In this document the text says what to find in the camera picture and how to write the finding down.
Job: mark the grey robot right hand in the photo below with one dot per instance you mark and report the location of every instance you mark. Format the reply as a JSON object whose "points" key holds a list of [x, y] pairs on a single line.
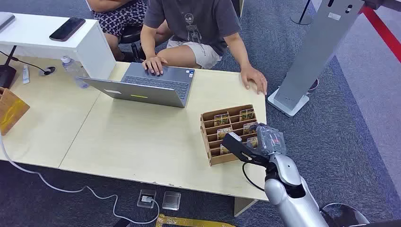
{"points": [[272, 141]]}

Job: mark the person's left hand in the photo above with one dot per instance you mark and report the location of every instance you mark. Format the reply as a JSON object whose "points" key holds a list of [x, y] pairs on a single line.
{"points": [[254, 78]]}

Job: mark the person's right hand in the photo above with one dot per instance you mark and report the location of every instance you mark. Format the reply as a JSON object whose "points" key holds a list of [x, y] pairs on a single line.
{"points": [[155, 64]]}

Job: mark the round robot base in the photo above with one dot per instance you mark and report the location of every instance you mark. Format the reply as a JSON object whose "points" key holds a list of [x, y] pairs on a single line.
{"points": [[344, 214]]}

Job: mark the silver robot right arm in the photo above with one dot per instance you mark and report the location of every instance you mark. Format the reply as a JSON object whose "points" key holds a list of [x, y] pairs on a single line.
{"points": [[291, 194]]}

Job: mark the person's left forearm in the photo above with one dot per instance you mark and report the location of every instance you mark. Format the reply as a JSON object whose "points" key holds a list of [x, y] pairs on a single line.
{"points": [[239, 51]]}

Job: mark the person's right forearm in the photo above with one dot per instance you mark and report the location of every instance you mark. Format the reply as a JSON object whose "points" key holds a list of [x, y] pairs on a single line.
{"points": [[148, 44]]}

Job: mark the yellow printed card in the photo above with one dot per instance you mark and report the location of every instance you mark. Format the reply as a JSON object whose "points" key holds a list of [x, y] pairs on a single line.
{"points": [[221, 119], [252, 142], [223, 150], [224, 132], [247, 114], [249, 128]]}

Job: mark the seated person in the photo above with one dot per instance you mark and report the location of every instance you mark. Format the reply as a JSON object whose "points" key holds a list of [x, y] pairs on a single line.
{"points": [[120, 15]]}

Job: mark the wooden slotted card holder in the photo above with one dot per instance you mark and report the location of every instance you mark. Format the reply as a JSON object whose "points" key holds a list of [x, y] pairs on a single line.
{"points": [[209, 131]]}

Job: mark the grey open laptop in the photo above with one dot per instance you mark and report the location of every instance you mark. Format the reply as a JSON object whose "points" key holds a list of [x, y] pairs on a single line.
{"points": [[147, 92]]}

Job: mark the black office chair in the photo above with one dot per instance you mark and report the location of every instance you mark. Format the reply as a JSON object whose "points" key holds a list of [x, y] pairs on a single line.
{"points": [[131, 36]]}

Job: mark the grey kiosk stand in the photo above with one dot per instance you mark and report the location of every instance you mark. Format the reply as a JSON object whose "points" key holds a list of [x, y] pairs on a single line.
{"points": [[313, 53]]}

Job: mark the white desk riser shelf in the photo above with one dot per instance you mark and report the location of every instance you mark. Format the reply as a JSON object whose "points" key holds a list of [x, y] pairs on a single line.
{"points": [[91, 50]]}

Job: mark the wooden table leg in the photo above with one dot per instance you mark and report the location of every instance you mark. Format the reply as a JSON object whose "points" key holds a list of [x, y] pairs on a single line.
{"points": [[242, 206]]}

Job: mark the black stanchion pole base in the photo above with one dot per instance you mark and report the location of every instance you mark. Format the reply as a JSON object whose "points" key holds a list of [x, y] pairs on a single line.
{"points": [[301, 18]]}

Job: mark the clear plastic water bottle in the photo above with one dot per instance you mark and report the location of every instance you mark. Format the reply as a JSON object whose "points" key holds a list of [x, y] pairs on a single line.
{"points": [[75, 71]]}

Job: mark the black smartphone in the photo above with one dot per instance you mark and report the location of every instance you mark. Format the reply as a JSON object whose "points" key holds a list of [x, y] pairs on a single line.
{"points": [[67, 29]]}

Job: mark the metal floor socket lid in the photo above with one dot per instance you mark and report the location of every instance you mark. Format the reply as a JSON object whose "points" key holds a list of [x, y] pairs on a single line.
{"points": [[171, 200]]}

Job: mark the yellow floor tape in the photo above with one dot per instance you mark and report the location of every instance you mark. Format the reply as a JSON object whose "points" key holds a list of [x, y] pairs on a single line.
{"points": [[188, 222]]}

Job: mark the small white tube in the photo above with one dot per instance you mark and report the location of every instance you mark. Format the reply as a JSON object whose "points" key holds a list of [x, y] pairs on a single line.
{"points": [[26, 75]]}

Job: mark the floor socket with plug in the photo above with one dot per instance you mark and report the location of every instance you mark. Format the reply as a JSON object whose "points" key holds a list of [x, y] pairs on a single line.
{"points": [[146, 198]]}

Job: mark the brown wooden box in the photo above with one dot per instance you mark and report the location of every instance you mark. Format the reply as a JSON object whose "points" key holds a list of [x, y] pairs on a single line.
{"points": [[11, 109]]}

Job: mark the closed grey laptop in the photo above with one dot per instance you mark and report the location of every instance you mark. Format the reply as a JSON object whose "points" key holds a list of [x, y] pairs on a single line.
{"points": [[5, 19]]}

